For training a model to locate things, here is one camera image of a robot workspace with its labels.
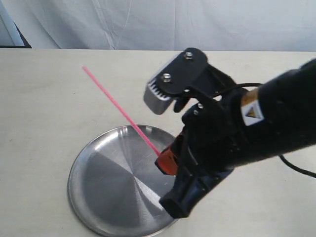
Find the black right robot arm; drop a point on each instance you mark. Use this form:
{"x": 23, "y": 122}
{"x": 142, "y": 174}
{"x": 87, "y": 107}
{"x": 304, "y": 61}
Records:
{"x": 244, "y": 127}

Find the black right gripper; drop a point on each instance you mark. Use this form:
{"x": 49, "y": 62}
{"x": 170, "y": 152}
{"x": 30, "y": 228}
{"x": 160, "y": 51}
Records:
{"x": 205, "y": 152}

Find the white backdrop cloth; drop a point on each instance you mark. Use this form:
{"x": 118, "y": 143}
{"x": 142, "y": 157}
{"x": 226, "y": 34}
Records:
{"x": 262, "y": 25}

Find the pink plastic straw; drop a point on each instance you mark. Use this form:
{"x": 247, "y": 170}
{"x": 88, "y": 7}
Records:
{"x": 122, "y": 111}

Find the white vertical frame post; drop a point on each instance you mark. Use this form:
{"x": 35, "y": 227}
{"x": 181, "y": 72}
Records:
{"x": 9, "y": 34}

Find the grey wrist camera on right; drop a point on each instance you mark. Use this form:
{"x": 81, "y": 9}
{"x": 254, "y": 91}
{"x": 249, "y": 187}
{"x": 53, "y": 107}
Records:
{"x": 188, "y": 75}

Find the round silver metal plate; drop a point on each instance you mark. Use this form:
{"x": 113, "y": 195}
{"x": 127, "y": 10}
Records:
{"x": 114, "y": 186}

